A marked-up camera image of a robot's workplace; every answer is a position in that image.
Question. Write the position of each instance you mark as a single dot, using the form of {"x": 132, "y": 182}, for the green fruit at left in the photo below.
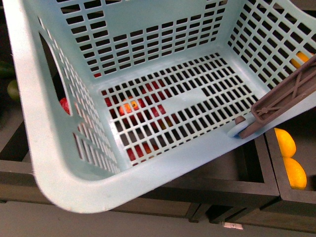
{"x": 13, "y": 91}

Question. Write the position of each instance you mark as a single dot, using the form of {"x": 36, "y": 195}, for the yellow lemon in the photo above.
{"x": 299, "y": 60}

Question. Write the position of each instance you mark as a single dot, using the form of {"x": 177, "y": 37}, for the yellow lemon lower crate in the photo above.
{"x": 295, "y": 173}

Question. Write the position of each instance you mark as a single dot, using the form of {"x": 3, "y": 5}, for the dark wooden fruit crate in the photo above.
{"x": 227, "y": 188}

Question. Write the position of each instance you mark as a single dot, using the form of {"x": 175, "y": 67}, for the brown basket handle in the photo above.
{"x": 292, "y": 90}

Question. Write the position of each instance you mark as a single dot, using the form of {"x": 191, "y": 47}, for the dark wooden lemon crate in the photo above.
{"x": 299, "y": 204}

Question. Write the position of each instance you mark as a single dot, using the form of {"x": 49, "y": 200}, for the yellow lemon upper crate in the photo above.
{"x": 286, "y": 143}

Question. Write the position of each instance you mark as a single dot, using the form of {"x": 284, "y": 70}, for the red apples under basket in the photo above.
{"x": 137, "y": 112}

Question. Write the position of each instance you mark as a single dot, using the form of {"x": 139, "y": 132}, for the light blue plastic basket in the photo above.
{"x": 122, "y": 97}

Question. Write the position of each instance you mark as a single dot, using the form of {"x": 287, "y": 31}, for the yellow lemon crate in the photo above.
{"x": 295, "y": 173}
{"x": 286, "y": 143}

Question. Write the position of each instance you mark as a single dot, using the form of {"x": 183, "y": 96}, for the white label tag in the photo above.
{"x": 234, "y": 226}

